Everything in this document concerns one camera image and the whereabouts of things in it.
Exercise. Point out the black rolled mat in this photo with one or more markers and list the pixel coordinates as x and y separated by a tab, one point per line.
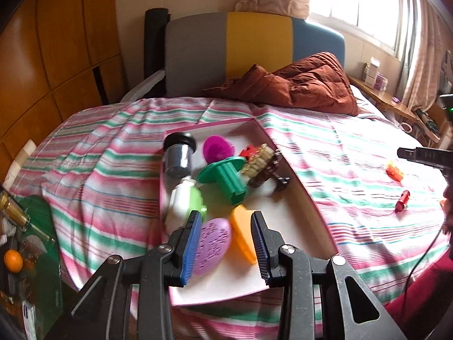
155	42

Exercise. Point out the wooden bedside ledge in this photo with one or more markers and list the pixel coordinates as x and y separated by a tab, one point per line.
385	102

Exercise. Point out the brown quilted jacket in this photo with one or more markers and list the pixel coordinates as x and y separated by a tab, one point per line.
311	85

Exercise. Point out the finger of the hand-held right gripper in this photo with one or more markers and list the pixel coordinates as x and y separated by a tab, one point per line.
421	156

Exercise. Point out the long beige curtain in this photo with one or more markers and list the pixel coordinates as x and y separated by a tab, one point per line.
424	49

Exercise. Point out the small red cylinder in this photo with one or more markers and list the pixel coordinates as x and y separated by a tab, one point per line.
402	201

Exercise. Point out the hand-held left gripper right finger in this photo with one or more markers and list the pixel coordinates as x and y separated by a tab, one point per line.
260	248

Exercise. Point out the grey yellow blue headboard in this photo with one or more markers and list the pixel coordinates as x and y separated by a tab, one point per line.
258	42

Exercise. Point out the white tray with pink rim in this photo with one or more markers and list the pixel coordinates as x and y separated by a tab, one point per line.
304	219

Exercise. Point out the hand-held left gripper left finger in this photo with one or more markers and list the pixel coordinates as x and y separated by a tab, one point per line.
189	248

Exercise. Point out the purple oval stamp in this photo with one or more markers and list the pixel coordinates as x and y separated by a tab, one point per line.
212	244

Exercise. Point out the purple box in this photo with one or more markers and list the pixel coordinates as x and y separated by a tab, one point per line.
381	82

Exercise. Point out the orange heart-shaped piece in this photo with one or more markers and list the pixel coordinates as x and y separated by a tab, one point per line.
242	233

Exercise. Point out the white box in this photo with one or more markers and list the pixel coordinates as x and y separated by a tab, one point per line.
372	72

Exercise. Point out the person's red trousers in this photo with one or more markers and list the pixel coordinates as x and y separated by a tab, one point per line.
424	301

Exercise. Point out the white and green bottle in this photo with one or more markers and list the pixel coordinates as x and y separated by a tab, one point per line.
184	198

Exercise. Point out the grey cylinder with black cap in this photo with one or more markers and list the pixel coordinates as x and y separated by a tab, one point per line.
178	159

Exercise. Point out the brown peg block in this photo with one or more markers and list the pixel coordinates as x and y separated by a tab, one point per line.
263	177

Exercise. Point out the red puzzle-shaped block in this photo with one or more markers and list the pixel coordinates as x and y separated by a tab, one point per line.
247	152

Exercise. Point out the green glass table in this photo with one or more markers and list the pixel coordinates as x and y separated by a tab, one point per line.
42	219

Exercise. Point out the magenta plastic funnel toy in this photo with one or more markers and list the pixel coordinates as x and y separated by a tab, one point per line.
216	148

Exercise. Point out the orange and red brick toy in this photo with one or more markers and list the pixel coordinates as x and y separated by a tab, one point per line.
394	171

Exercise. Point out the gold-capped bottle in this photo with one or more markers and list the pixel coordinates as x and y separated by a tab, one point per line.
17	212

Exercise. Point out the orange fruit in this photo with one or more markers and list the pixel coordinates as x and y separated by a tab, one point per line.
13	261

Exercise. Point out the wooden wardrobe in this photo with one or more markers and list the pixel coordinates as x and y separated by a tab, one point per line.
60	42

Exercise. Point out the window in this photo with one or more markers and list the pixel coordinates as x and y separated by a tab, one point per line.
357	3

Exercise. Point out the green plastic flanged piece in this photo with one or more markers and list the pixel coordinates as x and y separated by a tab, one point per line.
230	180

